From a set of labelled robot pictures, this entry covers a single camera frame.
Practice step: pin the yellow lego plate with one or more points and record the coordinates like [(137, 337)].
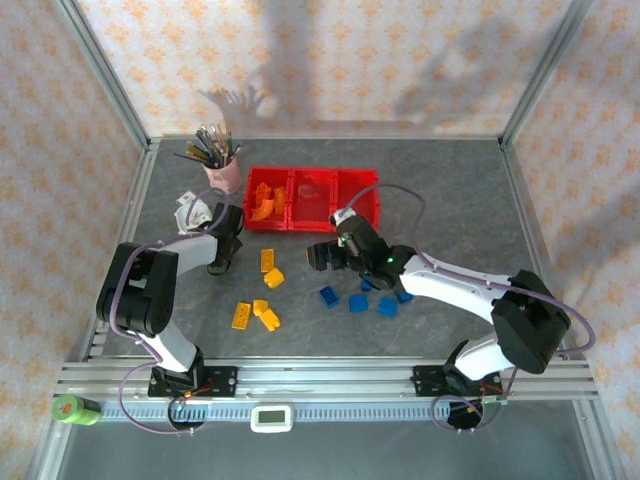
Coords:
[(241, 316), (268, 260)]

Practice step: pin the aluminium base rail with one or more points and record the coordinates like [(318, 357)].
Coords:
[(325, 377)]

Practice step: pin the orange lego arch piece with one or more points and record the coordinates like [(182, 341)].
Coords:
[(261, 212)]

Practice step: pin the aluminium side rail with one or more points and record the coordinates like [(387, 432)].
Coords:
[(525, 225), (135, 200)]

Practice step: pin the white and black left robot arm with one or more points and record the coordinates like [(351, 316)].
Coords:
[(140, 290)]

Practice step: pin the dark slim pen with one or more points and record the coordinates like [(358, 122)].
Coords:
[(204, 137)]

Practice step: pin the aluminium frame post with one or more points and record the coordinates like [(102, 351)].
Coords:
[(540, 75), (100, 70)]

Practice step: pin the black pen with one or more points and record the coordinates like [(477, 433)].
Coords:
[(187, 157)]

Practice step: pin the pink pen cup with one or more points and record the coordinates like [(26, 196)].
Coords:
[(222, 177)]

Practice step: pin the small yellow lego brick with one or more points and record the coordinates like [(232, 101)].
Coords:
[(260, 306)]

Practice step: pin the crumpled white printed wrapper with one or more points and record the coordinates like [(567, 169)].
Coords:
[(192, 215)]

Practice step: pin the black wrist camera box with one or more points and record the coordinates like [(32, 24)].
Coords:
[(352, 225)]

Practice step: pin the gold flat brush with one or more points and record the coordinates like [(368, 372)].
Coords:
[(195, 149)]

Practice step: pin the blue lego plate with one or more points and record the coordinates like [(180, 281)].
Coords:
[(328, 296)]

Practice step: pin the dark green pen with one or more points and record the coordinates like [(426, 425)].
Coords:
[(229, 142)]

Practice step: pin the white digital timer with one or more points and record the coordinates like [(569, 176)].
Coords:
[(271, 418)]

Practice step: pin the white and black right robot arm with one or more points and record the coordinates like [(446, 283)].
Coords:
[(450, 285)]

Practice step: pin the red plastic bin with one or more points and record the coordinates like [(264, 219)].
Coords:
[(265, 176), (312, 210), (357, 187)]

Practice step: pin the blue lego brick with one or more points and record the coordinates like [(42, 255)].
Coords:
[(367, 286), (405, 297), (387, 307), (358, 303)]

